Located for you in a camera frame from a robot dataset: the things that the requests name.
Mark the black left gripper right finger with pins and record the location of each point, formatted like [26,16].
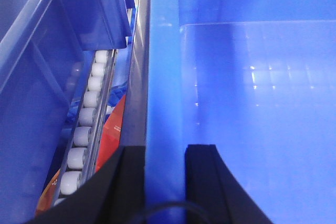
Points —
[210,185]

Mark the dark blue bin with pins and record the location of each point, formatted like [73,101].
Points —
[41,61]
[100,24]

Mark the orange red package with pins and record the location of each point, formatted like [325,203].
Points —
[108,145]

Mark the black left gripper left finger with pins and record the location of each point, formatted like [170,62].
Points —
[114,194]

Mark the white roller conveyor track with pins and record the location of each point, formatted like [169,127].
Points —
[81,154]

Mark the dark blue upper left bin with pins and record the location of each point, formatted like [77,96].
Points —
[41,61]

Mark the dark blue rear bin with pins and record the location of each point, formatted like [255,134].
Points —
[100,24]

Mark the light blue plastic bin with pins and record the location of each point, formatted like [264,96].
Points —
[256,78]

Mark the grey metal shelf rail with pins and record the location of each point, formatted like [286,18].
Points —
[133,131]

